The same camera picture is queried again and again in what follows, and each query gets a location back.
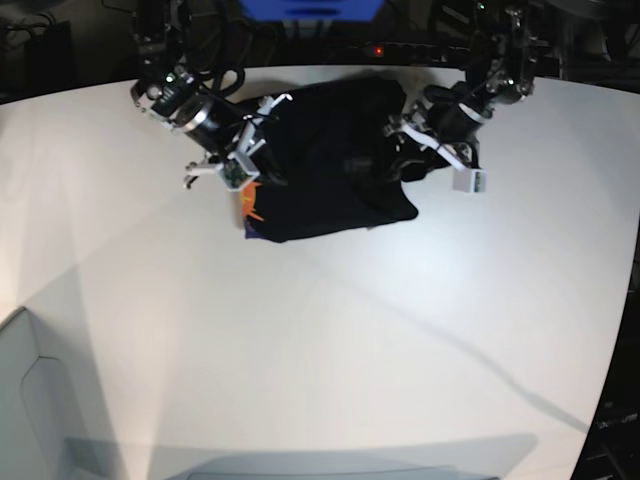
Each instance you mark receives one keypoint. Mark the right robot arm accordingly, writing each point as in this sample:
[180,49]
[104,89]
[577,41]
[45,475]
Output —
[161,31]

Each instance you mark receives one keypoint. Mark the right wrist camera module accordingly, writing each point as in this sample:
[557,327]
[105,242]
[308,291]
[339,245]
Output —
[234,177]

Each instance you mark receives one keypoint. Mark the grey plastic bin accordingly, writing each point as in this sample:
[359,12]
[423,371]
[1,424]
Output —
[43,433]

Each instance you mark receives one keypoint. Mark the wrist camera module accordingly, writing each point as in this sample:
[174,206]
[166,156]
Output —
[234,177]
[470,180]

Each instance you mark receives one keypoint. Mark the white power strip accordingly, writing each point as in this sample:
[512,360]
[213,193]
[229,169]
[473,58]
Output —
[412,53]

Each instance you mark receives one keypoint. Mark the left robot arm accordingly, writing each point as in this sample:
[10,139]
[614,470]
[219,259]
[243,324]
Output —
[500,70]

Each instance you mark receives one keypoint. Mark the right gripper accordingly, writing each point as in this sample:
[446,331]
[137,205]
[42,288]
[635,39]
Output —
[176,99]

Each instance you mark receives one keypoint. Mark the black T-shirt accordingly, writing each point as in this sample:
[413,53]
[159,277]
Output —
[335,169]

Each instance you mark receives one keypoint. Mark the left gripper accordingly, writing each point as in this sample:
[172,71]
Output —
[440,127]

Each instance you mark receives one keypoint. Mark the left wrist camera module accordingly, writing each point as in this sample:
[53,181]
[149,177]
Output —
[470,180]

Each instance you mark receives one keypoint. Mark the blue plastic box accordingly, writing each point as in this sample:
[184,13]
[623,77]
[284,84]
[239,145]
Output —
[334,10]

